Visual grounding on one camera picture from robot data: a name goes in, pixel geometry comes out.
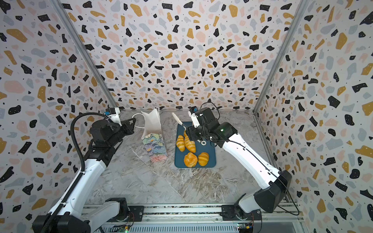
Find black corrugated cable left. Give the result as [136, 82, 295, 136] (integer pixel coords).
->
[40, 112, 110, 233]

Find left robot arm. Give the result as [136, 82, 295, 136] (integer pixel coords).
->
[32, 118, 136, 233]

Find striped bun bottom right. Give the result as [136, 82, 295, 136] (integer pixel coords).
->
[198, 152, 209, 167]

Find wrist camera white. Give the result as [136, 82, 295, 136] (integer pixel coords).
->
[188, 106, 201, 128]
[105, 107, 122, 126]

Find round knotted bun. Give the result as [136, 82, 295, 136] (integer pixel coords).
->
[184, 152, 198, 168]

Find white metal tongs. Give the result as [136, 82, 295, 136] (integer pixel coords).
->
[171, 112, 207, 146]

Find striped bun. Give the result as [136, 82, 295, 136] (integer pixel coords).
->
[176, 135, 186, 152]
[198, 152, 209, 167]

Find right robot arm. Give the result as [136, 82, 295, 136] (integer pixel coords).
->
[186, 106, 292, 219]

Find croissant centre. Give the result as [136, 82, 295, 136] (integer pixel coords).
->
[185, 136, 196, 153]

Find striped bun left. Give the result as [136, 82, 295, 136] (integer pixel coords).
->
[176, 135, 186, 152]

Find floral paper bag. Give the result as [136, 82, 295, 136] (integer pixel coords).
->
[133, 108, 168, 163]

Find teal tray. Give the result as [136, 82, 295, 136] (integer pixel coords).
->
[174, 121, 217, 169]

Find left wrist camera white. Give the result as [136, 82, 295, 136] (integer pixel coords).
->
[105, 107, 122, 126]

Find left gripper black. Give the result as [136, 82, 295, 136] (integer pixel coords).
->
[106, 116, 136, 149]

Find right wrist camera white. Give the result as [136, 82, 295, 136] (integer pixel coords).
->
[188, 106, 201, 128]

